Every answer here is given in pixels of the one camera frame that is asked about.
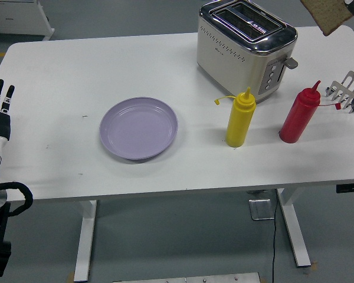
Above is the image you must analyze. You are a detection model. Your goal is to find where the purple plate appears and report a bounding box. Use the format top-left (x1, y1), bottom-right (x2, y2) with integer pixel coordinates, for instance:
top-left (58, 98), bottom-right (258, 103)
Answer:
top-left (99, 97), bottom-right (179, 161)

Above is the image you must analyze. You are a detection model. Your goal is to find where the cream chrome toaster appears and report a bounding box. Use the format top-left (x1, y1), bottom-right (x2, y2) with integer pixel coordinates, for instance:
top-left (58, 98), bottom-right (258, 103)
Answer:
top-left (196, 0), bottom-right (299, 104)

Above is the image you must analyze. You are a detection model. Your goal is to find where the bread slice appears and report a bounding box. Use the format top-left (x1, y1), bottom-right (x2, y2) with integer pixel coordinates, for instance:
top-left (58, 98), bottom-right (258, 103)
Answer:
top-left (300, 0), bottom-right (352, 37)

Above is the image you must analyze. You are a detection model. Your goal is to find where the white background machine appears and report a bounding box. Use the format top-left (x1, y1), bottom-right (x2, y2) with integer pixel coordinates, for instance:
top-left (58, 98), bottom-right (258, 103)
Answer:
top-left (0, 0), bottom-right (55, 41)

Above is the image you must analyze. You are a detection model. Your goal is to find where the metal floor socket plate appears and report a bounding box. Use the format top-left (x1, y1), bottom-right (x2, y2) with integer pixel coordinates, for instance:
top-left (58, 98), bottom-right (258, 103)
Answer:
top-left (248, 199), bottom-right (276, 221)

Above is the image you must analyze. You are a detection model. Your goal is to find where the white table leg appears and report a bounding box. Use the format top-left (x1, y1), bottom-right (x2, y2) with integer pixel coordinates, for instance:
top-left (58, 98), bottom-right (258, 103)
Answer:
top-left (276, 187), bottom-right (312, 268)
top-left (73, 199), bottom-right (97, 282)

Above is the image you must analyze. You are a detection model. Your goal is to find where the yellow squeeze bottle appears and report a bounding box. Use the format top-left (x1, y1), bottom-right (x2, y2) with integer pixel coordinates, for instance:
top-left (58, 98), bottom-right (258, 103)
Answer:
top-left (214, 86), bottom-right (257, 147)

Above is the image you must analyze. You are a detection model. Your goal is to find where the red squeeze bottle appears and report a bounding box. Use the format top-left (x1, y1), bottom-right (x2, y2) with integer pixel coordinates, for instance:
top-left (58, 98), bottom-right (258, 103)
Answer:
top-left (278, 80), bottom-right (342, 144)

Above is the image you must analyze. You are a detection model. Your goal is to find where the metal toast rack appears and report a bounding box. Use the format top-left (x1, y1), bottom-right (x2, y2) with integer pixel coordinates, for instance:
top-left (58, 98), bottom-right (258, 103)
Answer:
top-left (325, 70), bottom-right (354, 114)

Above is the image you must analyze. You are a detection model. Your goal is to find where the black floor cable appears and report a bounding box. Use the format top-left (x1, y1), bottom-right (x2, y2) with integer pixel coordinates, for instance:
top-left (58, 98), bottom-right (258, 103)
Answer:
top-left (270, 190), bottom-right (280, 283)

